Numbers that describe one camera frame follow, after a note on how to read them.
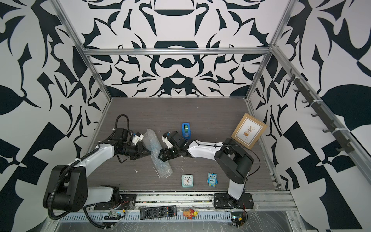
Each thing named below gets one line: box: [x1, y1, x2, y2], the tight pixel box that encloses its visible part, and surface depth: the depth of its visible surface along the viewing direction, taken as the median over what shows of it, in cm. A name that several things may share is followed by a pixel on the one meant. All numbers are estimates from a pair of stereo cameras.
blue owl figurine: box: [207, 171, 218, 188], surface depth 82 cm
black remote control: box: [139, 204, 178, 220], surface depth 71 cm
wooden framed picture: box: [230, 112, 268, 150], surface depth 91 cm
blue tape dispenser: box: [181, 122, 191, 140], surface depth 99 cm
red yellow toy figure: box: [182, 208, 200, 220], surface depth 70 cm
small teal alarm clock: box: [181, 174, 194, 188], surface depth 81 cm
